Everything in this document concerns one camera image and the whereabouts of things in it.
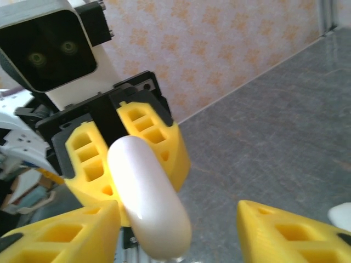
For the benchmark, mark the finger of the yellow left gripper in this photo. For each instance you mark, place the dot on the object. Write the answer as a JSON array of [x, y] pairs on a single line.
[[82, 191], [175, 153]]

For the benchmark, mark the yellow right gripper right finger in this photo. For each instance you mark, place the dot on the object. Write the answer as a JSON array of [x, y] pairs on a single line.
[[274, 246]]

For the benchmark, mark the white earbud charging case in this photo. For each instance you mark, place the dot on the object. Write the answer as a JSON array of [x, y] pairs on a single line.
[[148, 191], [341, 216]]

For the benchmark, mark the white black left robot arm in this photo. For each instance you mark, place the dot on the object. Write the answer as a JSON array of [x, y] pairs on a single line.
[[16, 137]]

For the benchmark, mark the aluminium corner post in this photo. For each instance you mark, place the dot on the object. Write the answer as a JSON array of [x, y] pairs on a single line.
[[329, 16]]

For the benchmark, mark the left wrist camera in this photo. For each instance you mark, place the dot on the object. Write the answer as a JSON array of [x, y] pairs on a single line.
[[49, 49]]

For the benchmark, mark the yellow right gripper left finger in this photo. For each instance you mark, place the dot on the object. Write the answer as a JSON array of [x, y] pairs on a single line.
[[55, 246]]

